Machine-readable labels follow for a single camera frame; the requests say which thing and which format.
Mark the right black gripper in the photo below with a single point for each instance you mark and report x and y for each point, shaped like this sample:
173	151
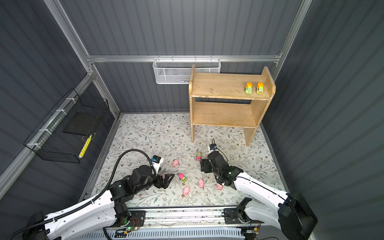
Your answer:
204	163

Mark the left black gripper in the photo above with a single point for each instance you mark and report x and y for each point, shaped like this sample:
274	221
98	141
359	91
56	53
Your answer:
160	184

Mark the pink green striped toy truck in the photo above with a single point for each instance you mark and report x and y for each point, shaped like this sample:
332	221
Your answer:
199	156

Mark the orange green mixer toy truck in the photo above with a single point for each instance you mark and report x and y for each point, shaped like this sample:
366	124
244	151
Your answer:
249	88

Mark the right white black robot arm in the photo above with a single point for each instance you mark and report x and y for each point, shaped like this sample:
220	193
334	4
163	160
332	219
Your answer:
288	212

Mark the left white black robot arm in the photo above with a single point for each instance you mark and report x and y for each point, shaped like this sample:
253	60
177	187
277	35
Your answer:
101	211

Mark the wooden two-tier shelf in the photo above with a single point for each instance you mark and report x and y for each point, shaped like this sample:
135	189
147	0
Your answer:
219	100

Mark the pink toy pig upper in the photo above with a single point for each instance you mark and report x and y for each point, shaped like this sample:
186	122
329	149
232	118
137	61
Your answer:
175	163

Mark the pink toy pig middle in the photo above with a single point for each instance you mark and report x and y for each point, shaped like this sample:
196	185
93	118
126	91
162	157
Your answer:
201	183

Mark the pink toy pig bottom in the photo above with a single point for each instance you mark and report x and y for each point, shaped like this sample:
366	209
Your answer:
186	191

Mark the pink toy pig right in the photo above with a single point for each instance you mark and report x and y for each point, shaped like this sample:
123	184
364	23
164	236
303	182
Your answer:
219	187

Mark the floral patterned table mat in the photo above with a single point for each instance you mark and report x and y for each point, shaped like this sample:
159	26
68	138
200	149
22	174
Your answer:
169	136

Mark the yellow green marker pen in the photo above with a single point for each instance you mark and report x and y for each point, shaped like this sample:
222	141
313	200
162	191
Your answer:
85	147

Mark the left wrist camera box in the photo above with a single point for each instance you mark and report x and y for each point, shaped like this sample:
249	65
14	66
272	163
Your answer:
157	162

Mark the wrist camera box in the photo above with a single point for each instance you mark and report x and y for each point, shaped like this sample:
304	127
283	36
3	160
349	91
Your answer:
157	162
212	147

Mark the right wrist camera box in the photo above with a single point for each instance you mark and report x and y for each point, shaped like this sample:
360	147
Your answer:
212	147

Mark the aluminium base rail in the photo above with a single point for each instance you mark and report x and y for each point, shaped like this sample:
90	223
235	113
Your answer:
199	217

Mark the white perforated cable tray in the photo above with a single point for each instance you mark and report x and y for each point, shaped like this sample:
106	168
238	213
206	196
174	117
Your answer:
213	233

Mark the white wire mesh basket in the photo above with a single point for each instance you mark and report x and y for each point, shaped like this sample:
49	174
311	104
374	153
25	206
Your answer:
177	73

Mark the black wire mesh basket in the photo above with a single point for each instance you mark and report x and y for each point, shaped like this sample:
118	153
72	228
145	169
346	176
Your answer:
64	134

